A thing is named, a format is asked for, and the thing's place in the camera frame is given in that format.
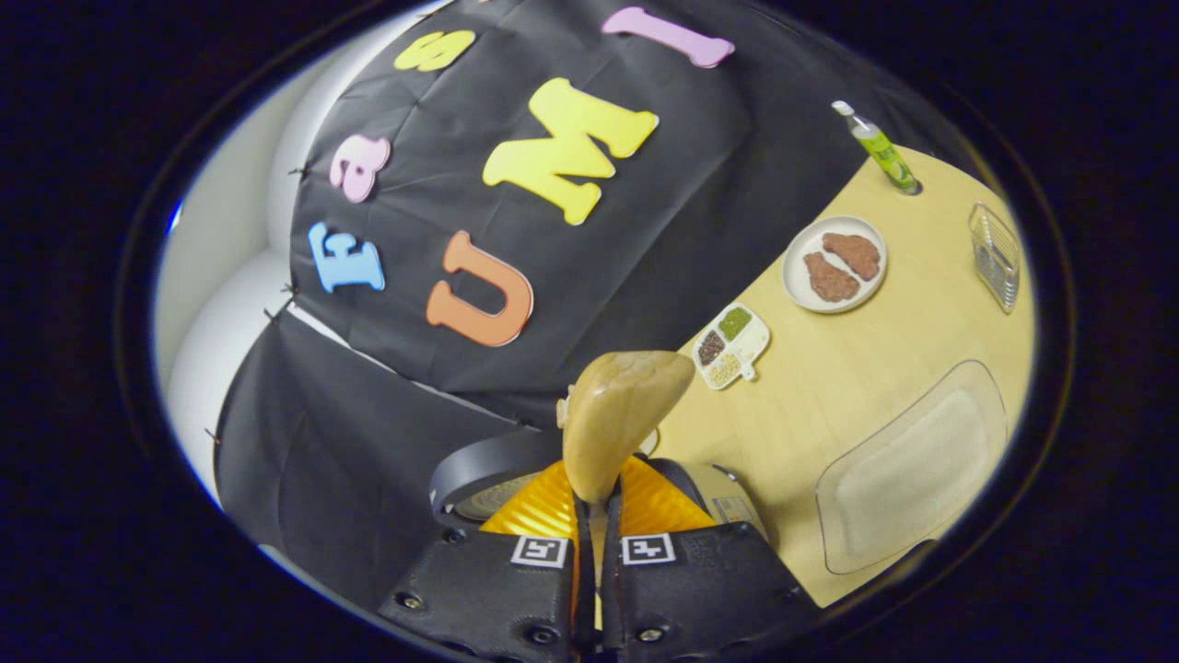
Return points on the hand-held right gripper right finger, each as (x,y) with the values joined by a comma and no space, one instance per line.
(700,589)

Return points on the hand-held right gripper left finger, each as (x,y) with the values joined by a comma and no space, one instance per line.
(488,589)

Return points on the dark grey rice cooker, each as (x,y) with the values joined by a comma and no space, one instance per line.
(488,456)

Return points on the wooden spoon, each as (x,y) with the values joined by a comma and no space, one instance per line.
(617,414)

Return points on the clear rice tray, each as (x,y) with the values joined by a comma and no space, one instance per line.
(912,470)

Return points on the clear chopstick holder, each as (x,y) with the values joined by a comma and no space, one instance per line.
(995,256)

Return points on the toast slice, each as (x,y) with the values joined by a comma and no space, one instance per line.
(563,407)

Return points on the white divided bean dish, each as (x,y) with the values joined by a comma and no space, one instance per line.
(730,347)

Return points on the white round plate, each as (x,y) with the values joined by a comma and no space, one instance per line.
(801,295)

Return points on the brown meat piece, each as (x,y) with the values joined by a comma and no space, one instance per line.
(852,255)
(831,278)

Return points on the green drink bottle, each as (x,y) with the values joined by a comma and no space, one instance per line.
(881,152)

